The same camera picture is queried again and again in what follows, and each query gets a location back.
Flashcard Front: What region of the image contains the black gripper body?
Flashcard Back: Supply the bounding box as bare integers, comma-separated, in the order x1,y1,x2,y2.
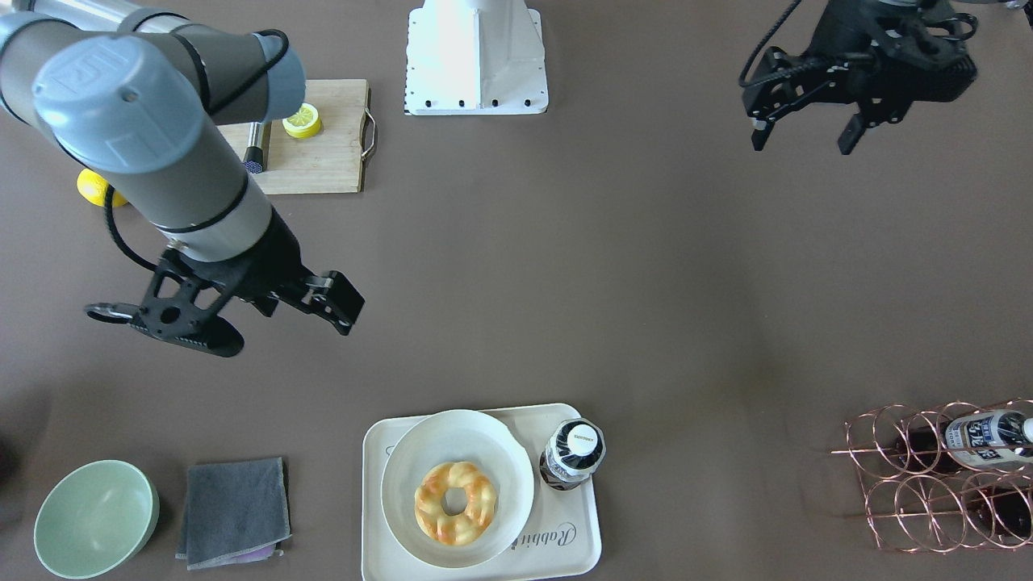
165,208,313,316

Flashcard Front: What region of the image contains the white round plate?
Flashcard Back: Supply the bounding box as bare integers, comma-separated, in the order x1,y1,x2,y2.
381,411,536,570

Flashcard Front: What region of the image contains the glazed twisted donut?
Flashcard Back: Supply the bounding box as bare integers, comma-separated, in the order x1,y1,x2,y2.
414,461,498,547

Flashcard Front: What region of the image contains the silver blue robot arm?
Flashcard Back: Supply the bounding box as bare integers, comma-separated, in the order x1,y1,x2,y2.
2,1,364,357

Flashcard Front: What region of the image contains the cream rabbit tray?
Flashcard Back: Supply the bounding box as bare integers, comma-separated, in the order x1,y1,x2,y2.
361,402,602,580

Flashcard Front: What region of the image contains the wooden cutting board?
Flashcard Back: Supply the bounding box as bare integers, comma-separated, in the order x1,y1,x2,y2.
253,78,376,195

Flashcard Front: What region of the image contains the halved lemon slice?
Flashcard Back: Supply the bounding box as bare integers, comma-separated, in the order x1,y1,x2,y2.
281,102,324,140

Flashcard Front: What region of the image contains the yellow lemon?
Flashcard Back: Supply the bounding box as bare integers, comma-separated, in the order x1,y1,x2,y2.
75,169,128,208

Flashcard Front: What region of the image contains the grey folded cloth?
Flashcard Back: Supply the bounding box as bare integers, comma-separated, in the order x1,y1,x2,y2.
176,457,292,571

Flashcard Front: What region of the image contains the dark sauce bottle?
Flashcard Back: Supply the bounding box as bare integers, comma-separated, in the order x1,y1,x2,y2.
539,418,608,491

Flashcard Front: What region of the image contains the mint green bowl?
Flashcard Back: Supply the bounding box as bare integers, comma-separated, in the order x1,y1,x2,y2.
33,459,160,580

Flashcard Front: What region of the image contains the bottle in rack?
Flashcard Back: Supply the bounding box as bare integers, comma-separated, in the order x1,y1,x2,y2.
893,409,1032,475

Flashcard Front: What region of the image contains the black handled knife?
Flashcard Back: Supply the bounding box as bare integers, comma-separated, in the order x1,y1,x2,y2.
242,122,270,175

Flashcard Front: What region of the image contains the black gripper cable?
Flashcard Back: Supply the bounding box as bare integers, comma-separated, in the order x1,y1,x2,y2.
102,182,162,275

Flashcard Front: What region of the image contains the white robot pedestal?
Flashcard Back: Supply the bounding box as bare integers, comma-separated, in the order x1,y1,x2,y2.
404,1,550,115

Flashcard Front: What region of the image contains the copper wire bottle rack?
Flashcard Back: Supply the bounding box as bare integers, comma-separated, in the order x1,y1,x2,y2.
837,401,1031,553

